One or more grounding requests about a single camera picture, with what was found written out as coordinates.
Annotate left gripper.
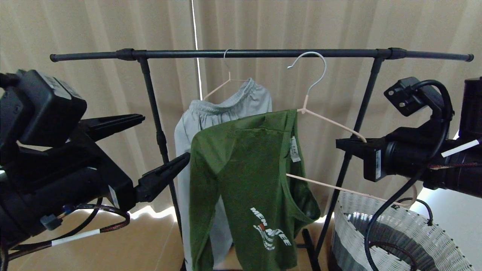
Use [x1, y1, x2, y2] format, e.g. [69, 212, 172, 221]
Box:
[0, 114, 191, 234]

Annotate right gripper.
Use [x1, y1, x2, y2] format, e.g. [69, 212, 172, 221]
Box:
[363, 128, 445, 183]

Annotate pale grey shorts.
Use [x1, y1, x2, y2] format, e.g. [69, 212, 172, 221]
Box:
[174, 78, 272, 271]

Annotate pink clothes hanger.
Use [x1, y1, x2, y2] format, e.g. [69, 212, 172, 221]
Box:
[203, 49, 251, 100]
[286, 52, 418, 208]

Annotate green garment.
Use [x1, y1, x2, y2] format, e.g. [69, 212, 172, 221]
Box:
[189, 109, 321, 271]

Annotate white laundry basket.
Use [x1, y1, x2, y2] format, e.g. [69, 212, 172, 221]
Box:
[331, 191, 473, 271]

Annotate black clothes rack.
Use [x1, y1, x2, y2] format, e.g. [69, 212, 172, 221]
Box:
[50, 48, 474, 271]

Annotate beige curtain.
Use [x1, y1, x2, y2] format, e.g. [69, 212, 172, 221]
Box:
[0, 0, 482, 217]

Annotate black cable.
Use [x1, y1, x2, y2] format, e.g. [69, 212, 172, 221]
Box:
[9, 198, 104, 251]
[364, 80, 454, 271]

